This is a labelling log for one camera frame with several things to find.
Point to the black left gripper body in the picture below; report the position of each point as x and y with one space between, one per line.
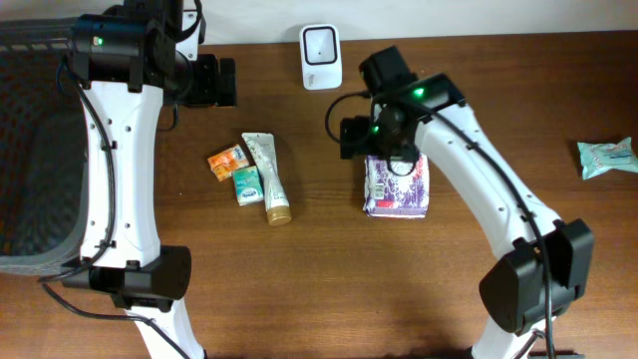
200 83

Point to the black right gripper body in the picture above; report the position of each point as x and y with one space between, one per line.
377 138

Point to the orange tissue pack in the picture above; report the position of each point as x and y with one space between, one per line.
225 163

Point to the mint green wipes pack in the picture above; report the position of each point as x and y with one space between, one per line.
598 159

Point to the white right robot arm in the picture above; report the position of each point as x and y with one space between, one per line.
542 262

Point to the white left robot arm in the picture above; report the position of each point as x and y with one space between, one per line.
126 64

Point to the white barcode scanner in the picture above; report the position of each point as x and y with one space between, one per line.
320 54

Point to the small teal tissue pack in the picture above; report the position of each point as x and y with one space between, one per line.
248 188

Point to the white cream tube gold cap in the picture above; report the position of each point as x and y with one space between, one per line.
262 149

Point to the dark grey plastic basket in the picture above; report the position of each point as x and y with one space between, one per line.
44 169

